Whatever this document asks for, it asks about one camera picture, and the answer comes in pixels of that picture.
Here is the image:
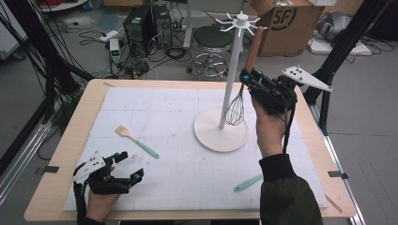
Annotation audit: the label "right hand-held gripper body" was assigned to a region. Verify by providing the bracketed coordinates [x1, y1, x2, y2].
[249, 65, 333, 115]

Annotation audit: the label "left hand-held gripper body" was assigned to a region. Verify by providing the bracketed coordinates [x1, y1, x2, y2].
[72, 151, 130, 195]

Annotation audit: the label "white hook stand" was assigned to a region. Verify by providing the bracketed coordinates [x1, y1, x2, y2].
[192, 10, 269, 154]

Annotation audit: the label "wire whisk with wooden handle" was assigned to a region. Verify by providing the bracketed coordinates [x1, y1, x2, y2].
[223, 26, 265, 127]

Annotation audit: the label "spatula with teal handle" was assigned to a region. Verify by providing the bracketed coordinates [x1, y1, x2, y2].
[115, 125, 161, 159]

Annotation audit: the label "cream spatula with green handle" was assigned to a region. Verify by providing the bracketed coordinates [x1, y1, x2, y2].
[234, 173, 265, 193]

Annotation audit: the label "person's right hand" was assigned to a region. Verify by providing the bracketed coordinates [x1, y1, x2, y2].
[252, 97, 293, 159]

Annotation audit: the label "brown cardboard box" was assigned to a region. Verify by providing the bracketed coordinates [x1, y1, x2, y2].
[248, 0, 327, 58]

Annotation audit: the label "black round stool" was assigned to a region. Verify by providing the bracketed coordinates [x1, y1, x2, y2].
[186, 25, 234, 83]

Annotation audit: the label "black tape piece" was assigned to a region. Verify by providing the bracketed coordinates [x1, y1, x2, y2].
[35, 165, 60, 176]
[328, 170, 349, 180]

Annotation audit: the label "white foam board mat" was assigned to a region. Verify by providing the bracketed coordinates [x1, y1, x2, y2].
[62, 86, 329, 212]

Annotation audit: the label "white flat board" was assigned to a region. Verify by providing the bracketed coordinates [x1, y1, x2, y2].
[308, 37, 374, 56]

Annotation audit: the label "grey bag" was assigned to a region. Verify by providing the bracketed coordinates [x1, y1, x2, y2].
[315, 12, 353, 41]

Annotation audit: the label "slim black computer tower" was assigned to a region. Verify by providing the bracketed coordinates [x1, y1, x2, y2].
[151, 3, 173, 50]

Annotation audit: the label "white power supply unit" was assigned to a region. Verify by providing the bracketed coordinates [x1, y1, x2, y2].
[108, 37, 122, 64]

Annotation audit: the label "large black computer tower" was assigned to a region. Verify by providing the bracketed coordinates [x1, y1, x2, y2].
[122, 5, 158, 59]

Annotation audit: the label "white power strip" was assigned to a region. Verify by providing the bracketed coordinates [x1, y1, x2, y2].
[99, 29, 120, 43]

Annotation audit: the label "brown tape strip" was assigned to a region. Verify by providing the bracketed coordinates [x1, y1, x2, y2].
[324, 193, 344, 214]

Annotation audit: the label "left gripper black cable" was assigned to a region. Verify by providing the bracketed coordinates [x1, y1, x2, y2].
[72, 162, 90, 224]

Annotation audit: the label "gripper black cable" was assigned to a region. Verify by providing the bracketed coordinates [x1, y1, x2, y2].
[281, 102, 297, 155]
[72, 162, 90, 224]

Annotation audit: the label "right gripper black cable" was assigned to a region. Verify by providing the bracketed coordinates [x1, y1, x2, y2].
[281, 102, 297, 155]

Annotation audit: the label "aluminium rail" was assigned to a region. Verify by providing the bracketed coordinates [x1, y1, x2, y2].
[0, 121, 53, 204]
[309, 104, 367, 225]

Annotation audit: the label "black floor cables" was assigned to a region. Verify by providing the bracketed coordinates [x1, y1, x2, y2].
[78, 27, 192, 80]

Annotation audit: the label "white metal post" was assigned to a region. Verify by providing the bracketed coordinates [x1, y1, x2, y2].
[183, 0, 193, 50]

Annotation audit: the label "black metal frame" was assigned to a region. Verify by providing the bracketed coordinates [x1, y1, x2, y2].
[0, 0, 95, 126]
[294, 0, 395, 137]

